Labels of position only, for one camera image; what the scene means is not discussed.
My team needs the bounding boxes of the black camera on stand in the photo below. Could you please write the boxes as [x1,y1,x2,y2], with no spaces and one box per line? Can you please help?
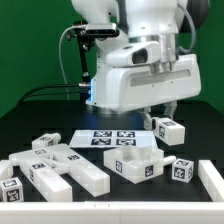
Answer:
[84,23,119,38]

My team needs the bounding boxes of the black cables on table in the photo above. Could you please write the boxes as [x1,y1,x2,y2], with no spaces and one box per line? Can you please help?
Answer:
[20,83,92,103]

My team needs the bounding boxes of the white marker sheet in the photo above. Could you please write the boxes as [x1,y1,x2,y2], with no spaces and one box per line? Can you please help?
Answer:
[70,130,157,148]

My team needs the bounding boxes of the white tagged cube left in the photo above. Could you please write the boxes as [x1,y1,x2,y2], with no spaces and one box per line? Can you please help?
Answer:
[0,177,24,202]

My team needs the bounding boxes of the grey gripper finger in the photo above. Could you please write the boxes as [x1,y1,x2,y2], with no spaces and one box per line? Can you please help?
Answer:
[164,101,177,127]
[140,110,152,130]

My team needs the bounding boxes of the white front rail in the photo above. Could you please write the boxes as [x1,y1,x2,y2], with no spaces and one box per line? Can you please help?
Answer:
[0,202,224,224]

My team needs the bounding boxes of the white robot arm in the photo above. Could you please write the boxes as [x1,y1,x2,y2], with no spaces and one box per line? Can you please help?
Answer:
[71,0,210,130]

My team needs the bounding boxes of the white chair back frame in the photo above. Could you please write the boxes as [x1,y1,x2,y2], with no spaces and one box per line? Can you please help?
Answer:
[9,144,110,202]

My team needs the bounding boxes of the white chair seat part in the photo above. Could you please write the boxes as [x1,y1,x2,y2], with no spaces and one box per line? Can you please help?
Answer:
[103,146,176,184]

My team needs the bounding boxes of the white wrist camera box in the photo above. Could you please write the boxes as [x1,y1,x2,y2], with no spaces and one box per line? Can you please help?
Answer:
[106,41,161,67]

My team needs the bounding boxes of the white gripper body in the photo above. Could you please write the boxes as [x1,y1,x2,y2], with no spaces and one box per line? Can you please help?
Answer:
[94,54,201,112]

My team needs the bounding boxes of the white tagged cube nut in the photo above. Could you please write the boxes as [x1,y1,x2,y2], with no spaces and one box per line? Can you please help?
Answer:
[172,158,194,183]

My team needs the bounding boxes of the white right corner bracket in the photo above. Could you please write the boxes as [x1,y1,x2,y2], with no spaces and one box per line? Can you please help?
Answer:
[198,160,224,202]

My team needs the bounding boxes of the grey camera cable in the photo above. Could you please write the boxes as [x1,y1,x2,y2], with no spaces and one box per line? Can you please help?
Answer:
[58,25,81,101]

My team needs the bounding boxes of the black camera stand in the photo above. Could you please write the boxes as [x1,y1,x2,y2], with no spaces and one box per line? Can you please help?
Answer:
[66,20,98,101]

